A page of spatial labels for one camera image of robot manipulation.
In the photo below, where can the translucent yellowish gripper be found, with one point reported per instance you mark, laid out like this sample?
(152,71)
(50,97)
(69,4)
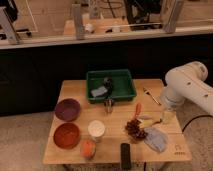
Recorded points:
(167,116)

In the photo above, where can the blue-grey sponge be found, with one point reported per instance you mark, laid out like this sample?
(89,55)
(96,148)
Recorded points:
(99,91)

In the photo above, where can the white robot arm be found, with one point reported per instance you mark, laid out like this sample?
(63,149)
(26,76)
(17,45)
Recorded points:
(187,82)

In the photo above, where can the purple bowl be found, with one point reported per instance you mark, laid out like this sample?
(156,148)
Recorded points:
(67,109)

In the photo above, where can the red bowl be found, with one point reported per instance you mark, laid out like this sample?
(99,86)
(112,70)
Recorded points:
(67,136)

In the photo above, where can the yellow banana toy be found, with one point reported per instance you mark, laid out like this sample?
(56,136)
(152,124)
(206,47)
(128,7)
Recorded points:
(148,121)

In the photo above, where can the grey-blue cloth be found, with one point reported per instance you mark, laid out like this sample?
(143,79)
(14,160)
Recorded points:
(156,139)

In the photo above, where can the orange chili pepper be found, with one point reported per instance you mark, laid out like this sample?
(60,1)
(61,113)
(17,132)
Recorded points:
(137,110)

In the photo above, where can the bunch of dark grapes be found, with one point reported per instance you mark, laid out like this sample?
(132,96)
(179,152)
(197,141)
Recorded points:
(134,130)

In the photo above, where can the green plastic bin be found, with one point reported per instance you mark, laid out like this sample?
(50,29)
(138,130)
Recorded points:
(123,86)

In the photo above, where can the black remote control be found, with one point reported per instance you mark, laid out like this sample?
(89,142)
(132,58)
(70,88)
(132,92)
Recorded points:
(125,156)

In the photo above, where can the small metal clip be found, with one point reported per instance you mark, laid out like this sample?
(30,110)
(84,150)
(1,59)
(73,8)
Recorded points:
(109,105)

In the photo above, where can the dark object in bin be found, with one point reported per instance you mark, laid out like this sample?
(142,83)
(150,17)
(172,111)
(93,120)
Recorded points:
(108,83)

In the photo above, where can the white cup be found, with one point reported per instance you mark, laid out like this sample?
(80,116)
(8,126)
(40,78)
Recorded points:
(96,130)

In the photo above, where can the orange toy carrot cup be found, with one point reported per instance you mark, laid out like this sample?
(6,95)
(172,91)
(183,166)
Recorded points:
(88,148)

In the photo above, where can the wooden folding table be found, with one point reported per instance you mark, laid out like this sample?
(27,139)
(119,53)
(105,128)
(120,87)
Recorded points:
(108,147)

